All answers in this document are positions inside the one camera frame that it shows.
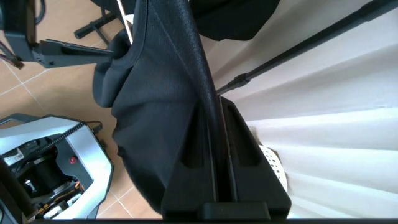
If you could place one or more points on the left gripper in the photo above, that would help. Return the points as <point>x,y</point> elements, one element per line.
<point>18,31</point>

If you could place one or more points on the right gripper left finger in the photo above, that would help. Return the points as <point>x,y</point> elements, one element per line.
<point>186,186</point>

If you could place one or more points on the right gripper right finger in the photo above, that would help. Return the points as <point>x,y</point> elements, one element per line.
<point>258,186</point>

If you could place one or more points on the black garment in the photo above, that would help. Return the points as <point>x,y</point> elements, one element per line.
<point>155,93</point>
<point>233,18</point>

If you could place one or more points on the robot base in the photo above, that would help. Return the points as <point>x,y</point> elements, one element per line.
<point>87,155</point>

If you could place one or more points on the white laundry basket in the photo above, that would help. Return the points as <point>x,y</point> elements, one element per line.
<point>276,165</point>

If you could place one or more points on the black clothes rack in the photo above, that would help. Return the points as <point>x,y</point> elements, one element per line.
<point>311,46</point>

